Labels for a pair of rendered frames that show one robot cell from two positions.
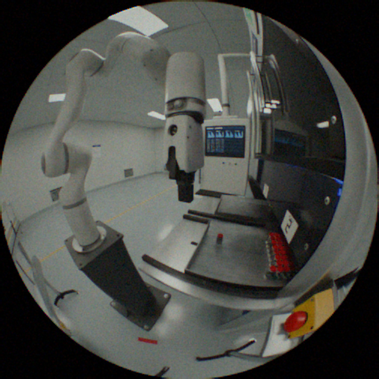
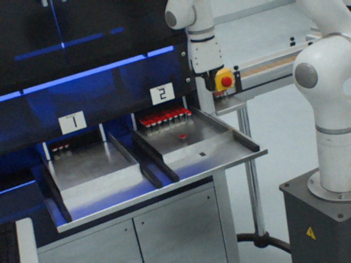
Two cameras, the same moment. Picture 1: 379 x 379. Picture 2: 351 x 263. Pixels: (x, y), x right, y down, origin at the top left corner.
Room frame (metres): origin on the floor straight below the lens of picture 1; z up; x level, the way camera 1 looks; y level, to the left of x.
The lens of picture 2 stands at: (1.48, 1.16, 1.69)
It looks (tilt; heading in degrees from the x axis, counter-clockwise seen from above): 23 degrees down; 227
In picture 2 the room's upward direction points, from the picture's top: 12 degrees counter-clockwise
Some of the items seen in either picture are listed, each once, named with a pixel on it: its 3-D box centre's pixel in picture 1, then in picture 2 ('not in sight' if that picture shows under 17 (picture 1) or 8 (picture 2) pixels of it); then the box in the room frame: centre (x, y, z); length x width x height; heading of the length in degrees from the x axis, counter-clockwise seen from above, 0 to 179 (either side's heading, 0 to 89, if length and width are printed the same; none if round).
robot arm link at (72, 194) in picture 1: (73, 171); (327, 86); (0.29, 0.46, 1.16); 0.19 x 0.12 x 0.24; 176
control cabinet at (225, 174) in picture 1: (225, 154); not in sight; (1.13, -0.37, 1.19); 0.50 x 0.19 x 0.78; 61
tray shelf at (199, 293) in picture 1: (231, 226); (142, 160); (0.40, -0.20, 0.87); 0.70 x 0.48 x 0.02; 156
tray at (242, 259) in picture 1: (248, 252); (178, 131); (0.22, -0.19, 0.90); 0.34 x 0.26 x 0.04; 67
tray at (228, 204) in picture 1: (246, 207); (88, 163); (0.53, -0.33, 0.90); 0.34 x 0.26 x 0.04; 66
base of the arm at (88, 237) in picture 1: (81, 222); (340, 155); (0.26, 0.46, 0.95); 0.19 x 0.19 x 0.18
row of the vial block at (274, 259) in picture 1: (273, 253); (168, 122); (0.18, -0.28, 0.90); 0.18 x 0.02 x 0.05; 157
